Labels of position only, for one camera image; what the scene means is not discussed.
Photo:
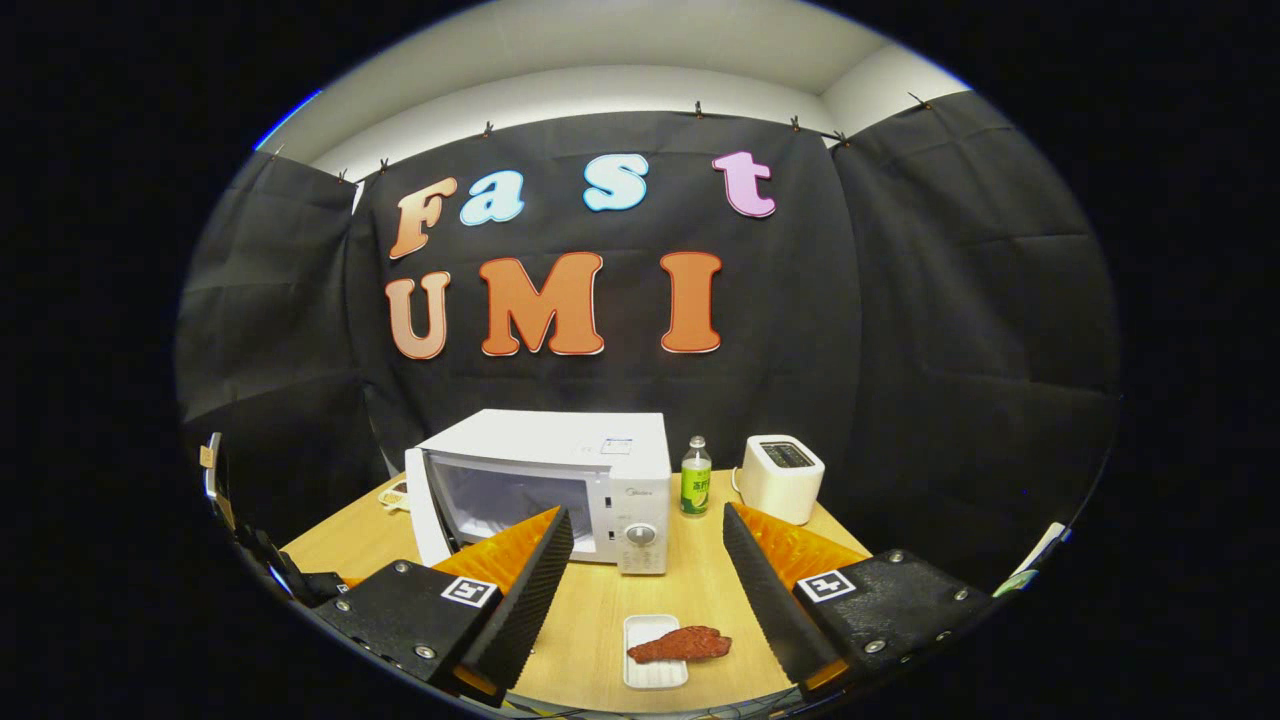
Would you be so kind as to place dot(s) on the green bowl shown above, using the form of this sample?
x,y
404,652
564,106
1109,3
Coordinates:
x,y
1015,583

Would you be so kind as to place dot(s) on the green label drink bottle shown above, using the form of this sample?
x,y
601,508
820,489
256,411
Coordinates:
x,y
695,490

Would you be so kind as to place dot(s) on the black backdrop cloth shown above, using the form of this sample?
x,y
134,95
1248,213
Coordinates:
x,y
900,300

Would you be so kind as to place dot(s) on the red meat piece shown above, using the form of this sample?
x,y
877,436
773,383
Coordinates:
x,y
680,645

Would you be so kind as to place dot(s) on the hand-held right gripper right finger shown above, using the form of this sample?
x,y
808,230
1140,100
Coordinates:
x,y
770,600

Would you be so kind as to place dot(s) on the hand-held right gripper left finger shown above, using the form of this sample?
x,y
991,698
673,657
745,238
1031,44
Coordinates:
x,y
530,600

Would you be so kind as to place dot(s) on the white microwave oven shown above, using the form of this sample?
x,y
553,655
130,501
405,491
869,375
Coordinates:
x,y
560,435

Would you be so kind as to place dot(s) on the white toaster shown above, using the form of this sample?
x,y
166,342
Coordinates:
x,y
780,490

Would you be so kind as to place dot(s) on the white rectangular tray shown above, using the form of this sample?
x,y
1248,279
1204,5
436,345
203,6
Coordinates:
x,y
650,628

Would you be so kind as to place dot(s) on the white divided bean dish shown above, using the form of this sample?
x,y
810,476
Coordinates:
x,y
396,494

